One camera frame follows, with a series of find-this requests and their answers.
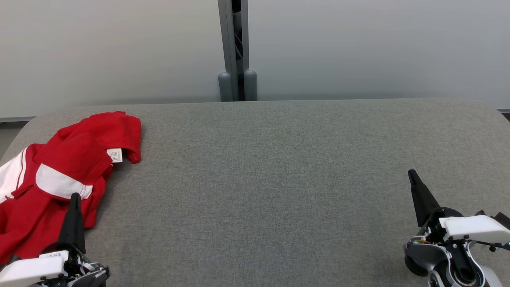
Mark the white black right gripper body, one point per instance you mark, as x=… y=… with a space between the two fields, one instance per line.
x=474 y=227

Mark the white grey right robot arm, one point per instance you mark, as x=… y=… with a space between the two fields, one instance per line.
x=442 y=259

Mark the grey metal partition post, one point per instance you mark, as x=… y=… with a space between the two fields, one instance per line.
x=230 y=36

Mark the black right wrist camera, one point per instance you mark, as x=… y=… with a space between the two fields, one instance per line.
x=503 y=220

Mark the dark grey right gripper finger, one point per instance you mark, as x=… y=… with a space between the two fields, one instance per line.
x=422 y=199

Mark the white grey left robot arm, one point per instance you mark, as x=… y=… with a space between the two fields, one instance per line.
x=95 y=275

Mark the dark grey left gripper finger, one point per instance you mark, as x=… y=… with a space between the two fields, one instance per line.
x=73 y=223

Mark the red shorts with white stripes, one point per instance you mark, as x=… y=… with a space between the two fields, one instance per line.
x=32 y=223

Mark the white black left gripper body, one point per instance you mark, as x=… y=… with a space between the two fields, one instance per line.
x=32 y=271

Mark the red jersey with white sleeves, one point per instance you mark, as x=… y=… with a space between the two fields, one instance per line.
x=99 y=131

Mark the grey cylinder post foot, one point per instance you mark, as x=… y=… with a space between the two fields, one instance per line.
x=225 y=87
x=250 y=85

